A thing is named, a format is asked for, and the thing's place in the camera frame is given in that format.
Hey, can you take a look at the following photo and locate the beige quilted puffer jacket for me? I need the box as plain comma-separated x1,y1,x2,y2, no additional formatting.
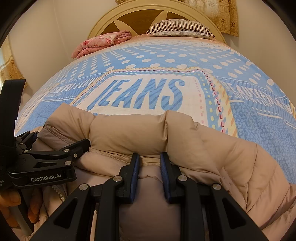
33,104,295,240

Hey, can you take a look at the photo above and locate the person's left hand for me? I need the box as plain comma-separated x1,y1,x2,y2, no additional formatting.
0,187,43,229

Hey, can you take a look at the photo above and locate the yellow side window curtain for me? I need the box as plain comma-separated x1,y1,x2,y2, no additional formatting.
0,37,24,89

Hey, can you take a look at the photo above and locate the pink floral folded blanket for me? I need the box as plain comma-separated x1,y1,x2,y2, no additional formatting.
71,31,132,59

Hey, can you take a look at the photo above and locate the blue pink printed bedspread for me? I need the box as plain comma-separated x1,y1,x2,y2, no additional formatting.
16,37,295,183

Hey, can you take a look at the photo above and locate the cream wooden arched headboard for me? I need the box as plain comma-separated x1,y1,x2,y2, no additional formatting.
88,1,226,43

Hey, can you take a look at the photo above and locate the striped grey pillow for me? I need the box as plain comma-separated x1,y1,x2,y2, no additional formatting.
147,19,215,38

